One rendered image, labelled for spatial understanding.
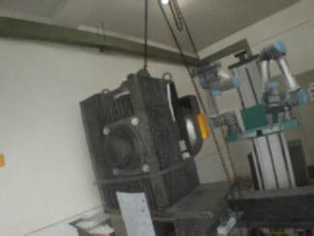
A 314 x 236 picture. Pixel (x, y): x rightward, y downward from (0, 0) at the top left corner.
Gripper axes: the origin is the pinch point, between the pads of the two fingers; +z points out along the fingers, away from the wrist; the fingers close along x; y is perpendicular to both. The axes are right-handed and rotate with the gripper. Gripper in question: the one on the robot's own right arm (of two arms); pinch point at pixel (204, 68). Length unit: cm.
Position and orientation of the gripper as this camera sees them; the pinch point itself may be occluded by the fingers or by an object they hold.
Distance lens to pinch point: 120.1
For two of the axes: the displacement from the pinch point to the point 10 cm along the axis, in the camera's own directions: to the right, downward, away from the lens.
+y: 2.8, 9.5, -1.2
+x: -8.6, 3.1, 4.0
